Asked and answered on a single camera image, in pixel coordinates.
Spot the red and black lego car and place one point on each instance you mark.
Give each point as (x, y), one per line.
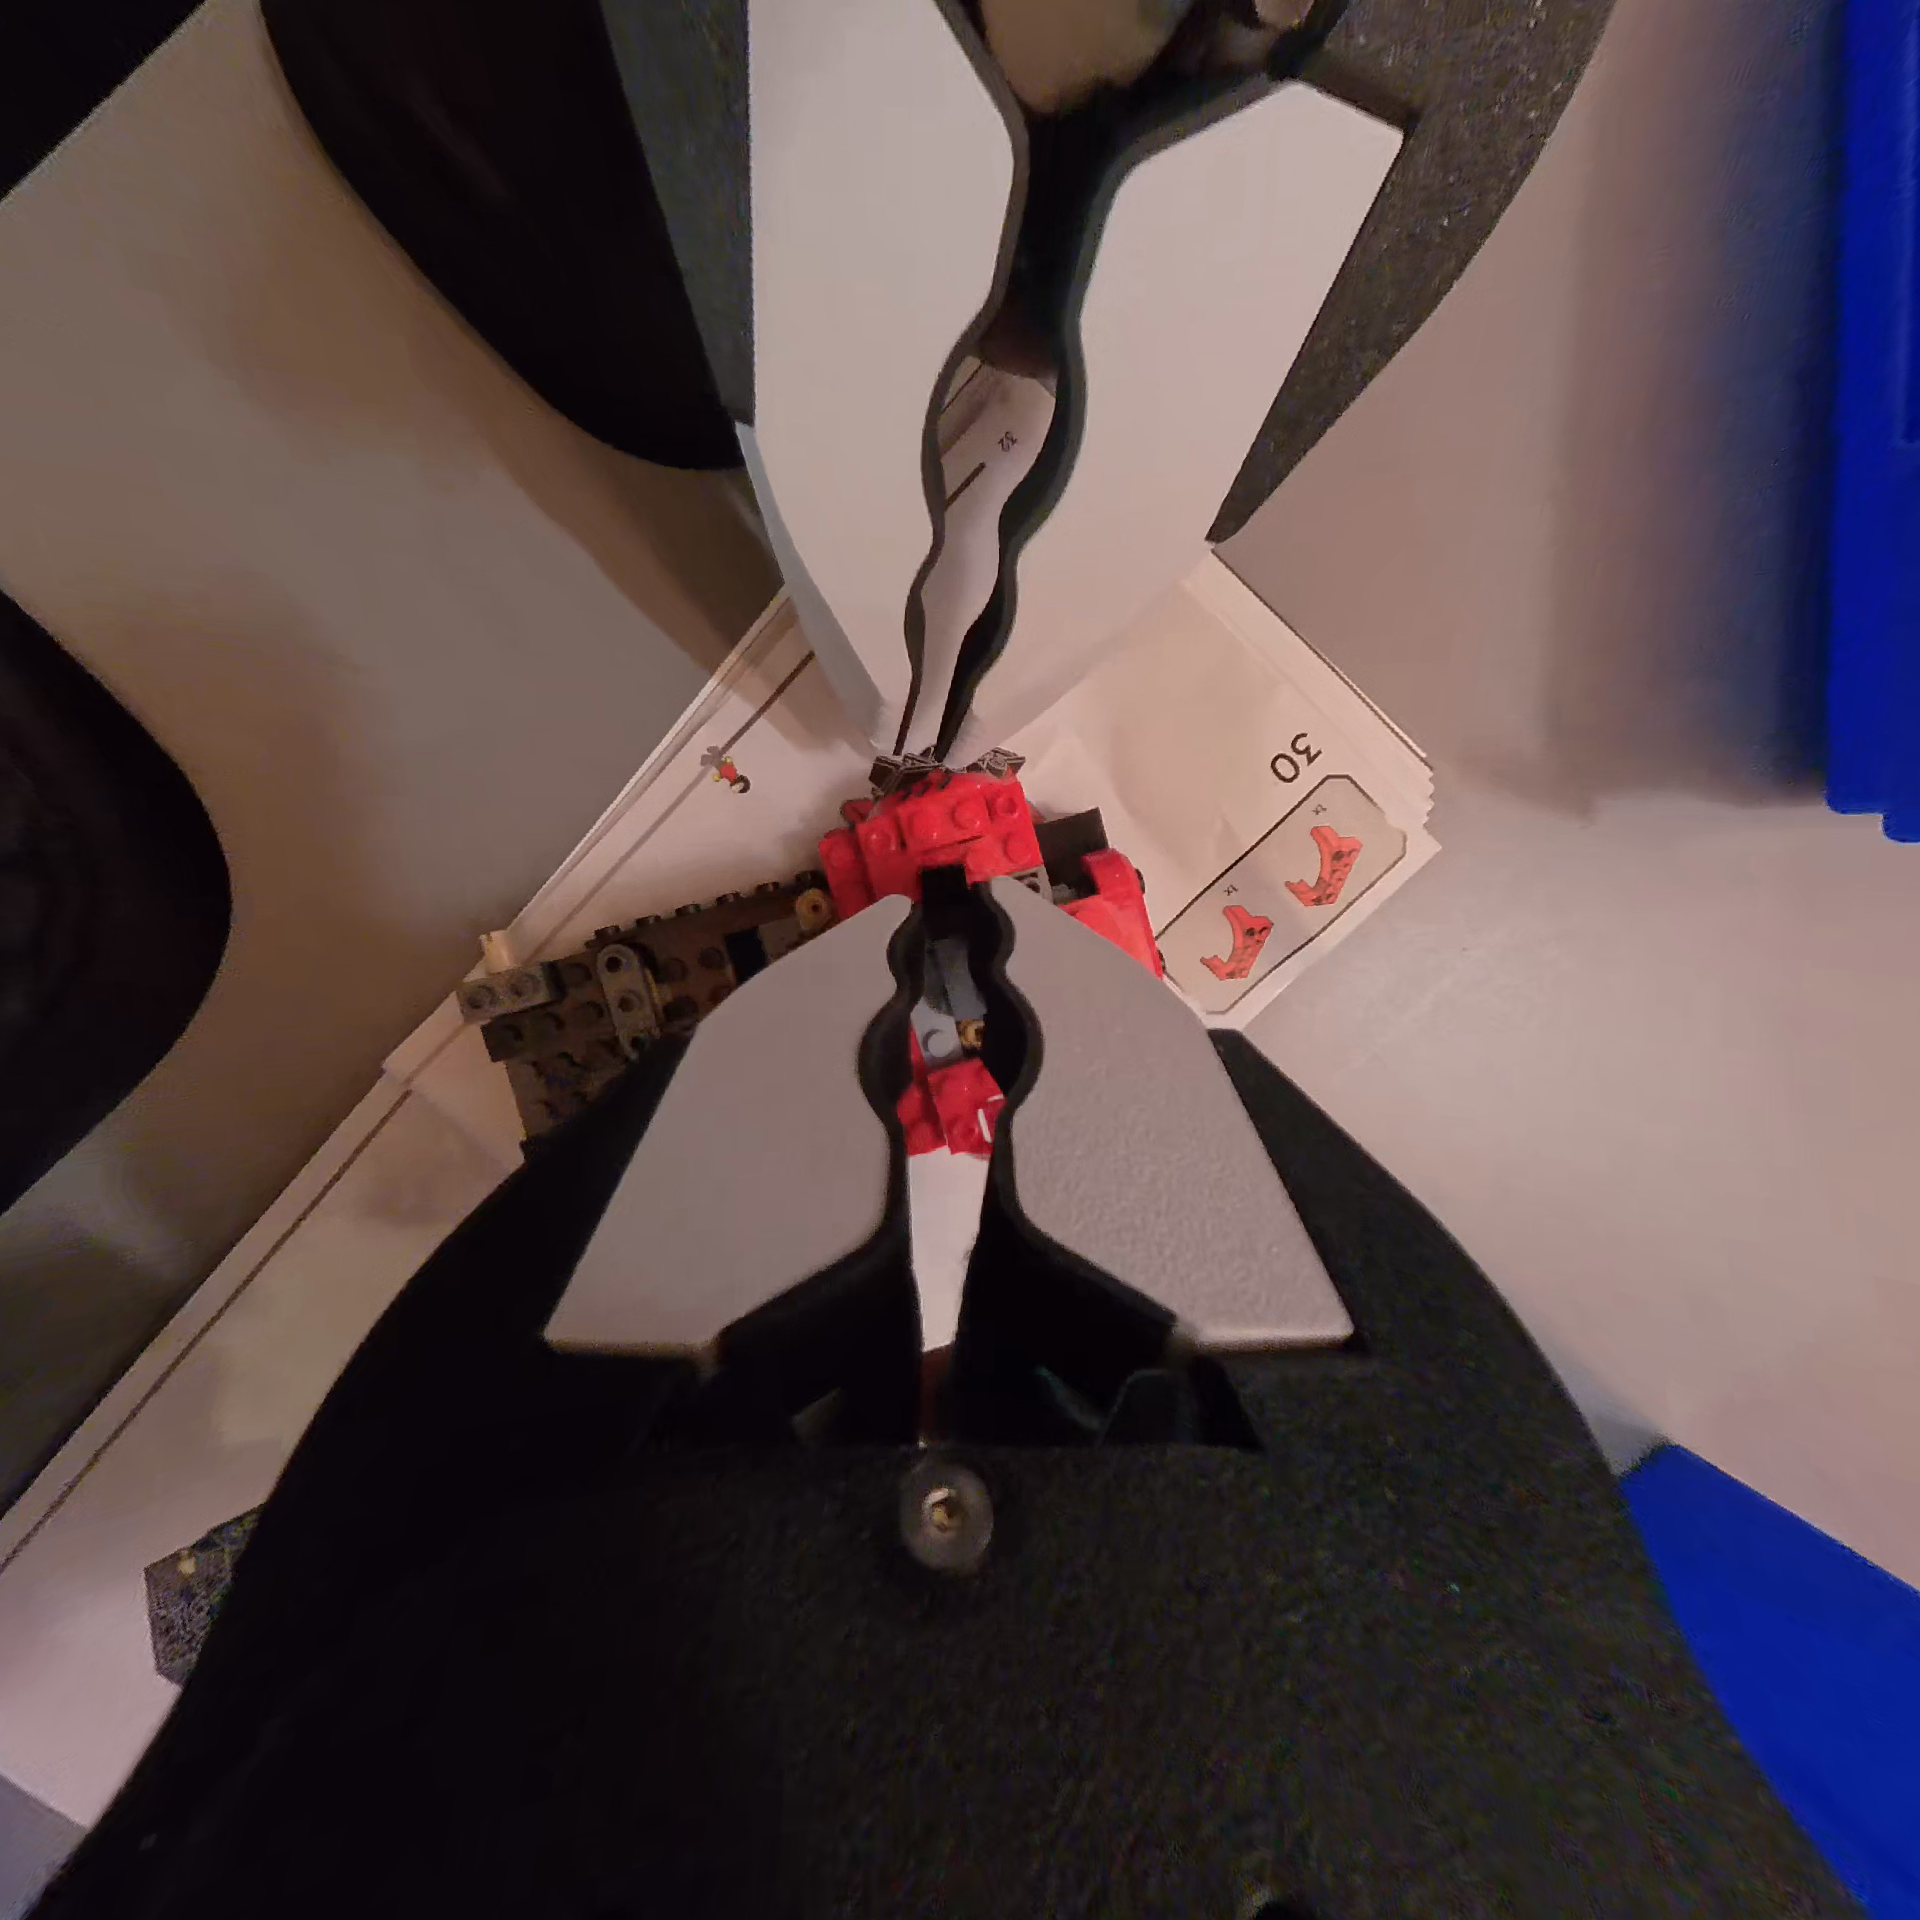
(930, 841)

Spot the person's black sweater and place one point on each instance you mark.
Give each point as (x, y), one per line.
(43, 44)

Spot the black dimpled cushion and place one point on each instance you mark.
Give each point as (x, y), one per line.
(480, 226)
(90, 901)

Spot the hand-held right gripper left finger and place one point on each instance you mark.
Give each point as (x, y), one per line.
(751, 1201)

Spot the blue divided plastic bin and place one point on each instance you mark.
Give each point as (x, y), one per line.
(1799, 1681)

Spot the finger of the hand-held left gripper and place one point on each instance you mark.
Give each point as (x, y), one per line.
(1201, 347)
(855, 300)

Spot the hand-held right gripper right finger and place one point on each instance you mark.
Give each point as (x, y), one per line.
(1154, 1201)

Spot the lego instruction booklet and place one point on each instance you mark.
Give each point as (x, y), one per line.
(1201, 662)

